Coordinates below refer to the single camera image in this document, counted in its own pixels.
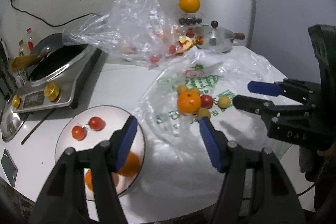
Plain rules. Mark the red label bottle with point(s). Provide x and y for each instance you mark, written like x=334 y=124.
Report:
x=30 y=39

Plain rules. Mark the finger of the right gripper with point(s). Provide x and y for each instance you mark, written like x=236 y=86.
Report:
x=261 y=107
x=275 y=87

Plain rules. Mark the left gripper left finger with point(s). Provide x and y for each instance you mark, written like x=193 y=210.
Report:
x=62 y=198

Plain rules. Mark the smartphone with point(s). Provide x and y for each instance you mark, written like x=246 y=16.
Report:
x=9 y=167

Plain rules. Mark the yellow small fruit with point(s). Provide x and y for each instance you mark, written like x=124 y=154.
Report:
x=224 y=102
x=203 y=112
x=196 y=90
x=181 y=89

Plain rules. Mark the clear box of dark fruit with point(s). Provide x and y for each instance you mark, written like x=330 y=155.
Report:
x=189 y=19

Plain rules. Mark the printed plastic bag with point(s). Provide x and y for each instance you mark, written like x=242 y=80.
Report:
x=181 y=178

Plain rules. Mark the black wok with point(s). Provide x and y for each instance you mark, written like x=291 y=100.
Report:
x=44 y=53

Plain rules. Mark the red cherry tomato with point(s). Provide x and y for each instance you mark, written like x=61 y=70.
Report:
x=207 y=101
x=96 y=123
x=78 y=133

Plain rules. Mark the steel induction cooker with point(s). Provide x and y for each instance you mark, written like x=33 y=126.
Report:
x=58 y=80

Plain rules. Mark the grey refrigerator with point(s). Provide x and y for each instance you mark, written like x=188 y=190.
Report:
x=280 y=34

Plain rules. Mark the small steel saucepan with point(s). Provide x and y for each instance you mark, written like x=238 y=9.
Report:
x=216 y=38

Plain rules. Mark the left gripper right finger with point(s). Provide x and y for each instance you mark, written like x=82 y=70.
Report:
x=273 y=198

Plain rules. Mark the clear crumpled plastic bag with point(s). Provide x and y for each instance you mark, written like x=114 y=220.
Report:
x=138 y=31

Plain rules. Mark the oil bottle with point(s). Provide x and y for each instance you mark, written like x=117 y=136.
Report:
x=23 y=49

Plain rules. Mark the orange peel pile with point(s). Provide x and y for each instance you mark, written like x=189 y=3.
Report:
x=185 y=43

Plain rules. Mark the large orange on box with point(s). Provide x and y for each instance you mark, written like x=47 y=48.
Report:
x=189 y=6

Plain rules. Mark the steel pot lid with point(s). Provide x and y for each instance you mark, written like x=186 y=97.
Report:
x=11 y=122

